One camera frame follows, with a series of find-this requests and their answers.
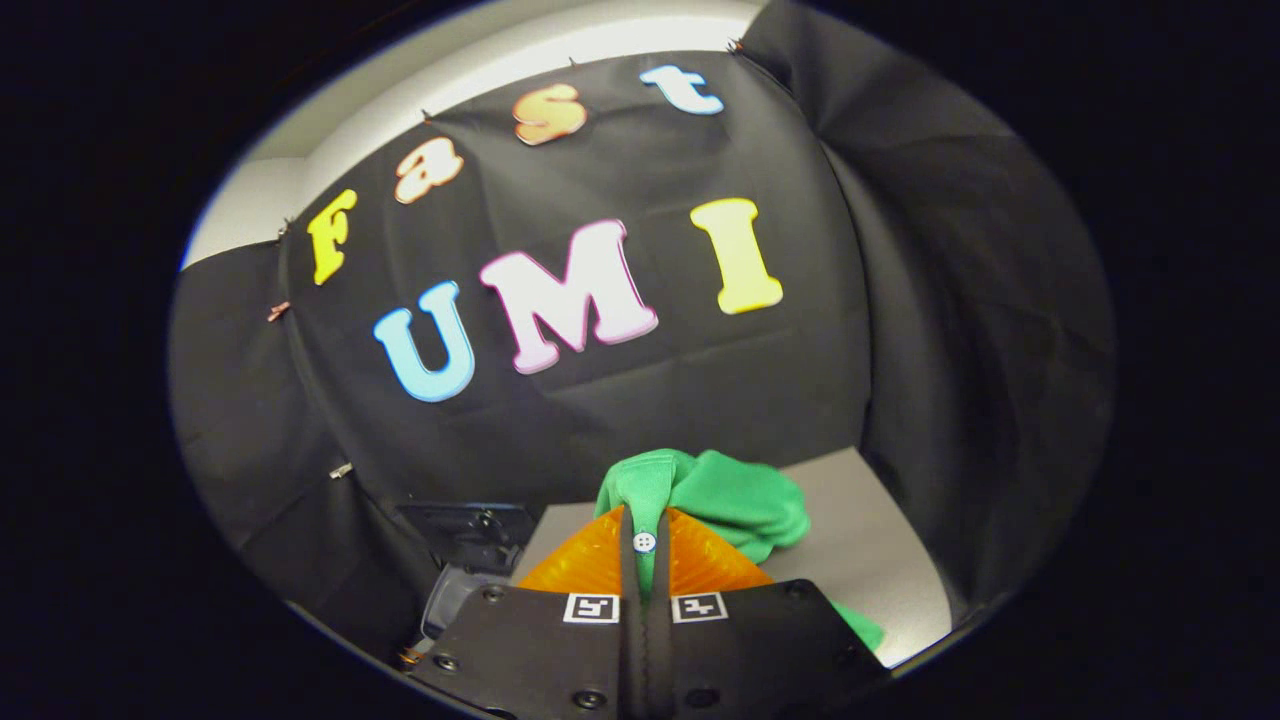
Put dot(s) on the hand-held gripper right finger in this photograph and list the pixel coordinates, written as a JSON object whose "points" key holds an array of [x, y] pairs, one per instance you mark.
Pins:
{"points": [[660, 660]]}

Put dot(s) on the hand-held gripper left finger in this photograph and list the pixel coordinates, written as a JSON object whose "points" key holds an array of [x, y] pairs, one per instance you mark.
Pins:
{"points": [[630, 650]]}

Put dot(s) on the green polo shirt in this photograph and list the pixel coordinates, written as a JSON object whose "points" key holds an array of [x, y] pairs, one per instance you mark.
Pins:
{"points": [[740, 495]]}

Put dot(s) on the black backdrop cloth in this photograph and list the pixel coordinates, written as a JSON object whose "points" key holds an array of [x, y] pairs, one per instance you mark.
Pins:
{"points": [[650, 400]]}

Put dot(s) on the silver clip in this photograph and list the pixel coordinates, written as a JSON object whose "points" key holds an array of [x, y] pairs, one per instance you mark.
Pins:
{"points": [[341, 470]]}

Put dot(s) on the copper clip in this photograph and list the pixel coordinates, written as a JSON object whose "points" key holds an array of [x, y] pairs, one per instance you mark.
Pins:
{"points": [[278, 311]]}

